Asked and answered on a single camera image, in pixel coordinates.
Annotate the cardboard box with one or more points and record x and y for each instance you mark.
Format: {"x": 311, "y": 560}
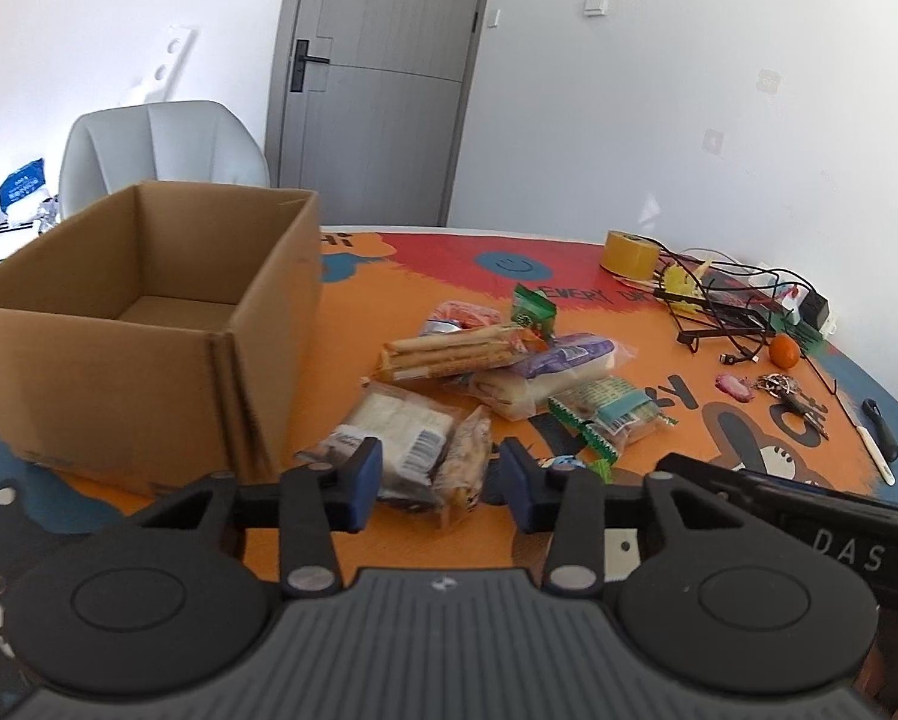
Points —
{"x": 119, "y": 390}

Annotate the black power adapter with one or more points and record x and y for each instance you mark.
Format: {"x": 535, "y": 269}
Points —
{"x": 814, "y": 309}

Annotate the purple bread packet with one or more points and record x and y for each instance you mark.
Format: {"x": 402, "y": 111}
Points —
{"x": 569, "y": 352}

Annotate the sandwich packet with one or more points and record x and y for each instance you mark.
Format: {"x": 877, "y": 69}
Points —
{"x": 505, "y": 394}

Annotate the green wafer packet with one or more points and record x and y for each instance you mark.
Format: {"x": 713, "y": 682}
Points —
{"x": 614, "y": 405}

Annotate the blue plastic bag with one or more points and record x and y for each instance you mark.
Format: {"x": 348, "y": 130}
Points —
{"x": 20, "y": 184}

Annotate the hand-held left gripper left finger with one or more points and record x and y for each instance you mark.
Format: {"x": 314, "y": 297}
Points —
{"x": 365, "y": 484}

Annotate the yellow plastic toy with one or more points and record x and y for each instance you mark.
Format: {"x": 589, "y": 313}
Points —
{"x": 681, "y": 285}

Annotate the green snack packet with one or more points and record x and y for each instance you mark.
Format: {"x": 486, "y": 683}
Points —
{"x": 531, "y": 311}

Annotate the grey room door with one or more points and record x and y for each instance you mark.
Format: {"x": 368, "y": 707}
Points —
{"x": 389, "y": 127}

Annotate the colourful printed table mat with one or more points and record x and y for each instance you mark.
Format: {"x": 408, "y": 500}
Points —
{"x": 374, "y": 292}

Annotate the white bread packet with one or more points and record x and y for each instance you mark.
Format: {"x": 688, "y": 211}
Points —
{"x": 396, "y": 420}

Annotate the grey shell chair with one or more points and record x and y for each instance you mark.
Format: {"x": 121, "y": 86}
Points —
{"x": 156, "y": 142}

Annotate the clear nut packet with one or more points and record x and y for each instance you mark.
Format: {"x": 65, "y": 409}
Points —
{"x": 467, "y": 450}

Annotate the red clear snack packet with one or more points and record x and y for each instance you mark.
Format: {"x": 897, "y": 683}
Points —
{"x": 460, "y": 313}

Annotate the orange tangerine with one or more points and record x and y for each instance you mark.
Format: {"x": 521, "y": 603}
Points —
{"x": 783, "y": 351}

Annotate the biscuit stick packet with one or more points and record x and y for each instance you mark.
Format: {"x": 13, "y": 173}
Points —
{"x": 449, "y": 352}

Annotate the white light switch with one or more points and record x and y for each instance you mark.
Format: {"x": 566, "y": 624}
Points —
{"x": 596, "y": 1}

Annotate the bunch of keys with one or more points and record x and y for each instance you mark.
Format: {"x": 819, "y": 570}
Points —
{"x": 790, "y": 397}

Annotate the yellow tape roll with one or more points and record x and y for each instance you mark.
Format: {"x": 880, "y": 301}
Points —
{"x": 629, "y": 255}

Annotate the blue snack packet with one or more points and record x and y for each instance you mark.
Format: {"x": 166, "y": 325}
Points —
{"x": 569, "y": 461}

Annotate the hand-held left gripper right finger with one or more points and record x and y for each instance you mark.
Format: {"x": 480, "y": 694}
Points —
{"x": 520, "y": 491}

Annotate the white wall socket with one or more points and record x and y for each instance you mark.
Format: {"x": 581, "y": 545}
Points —
{"x": 769, "y": 81}

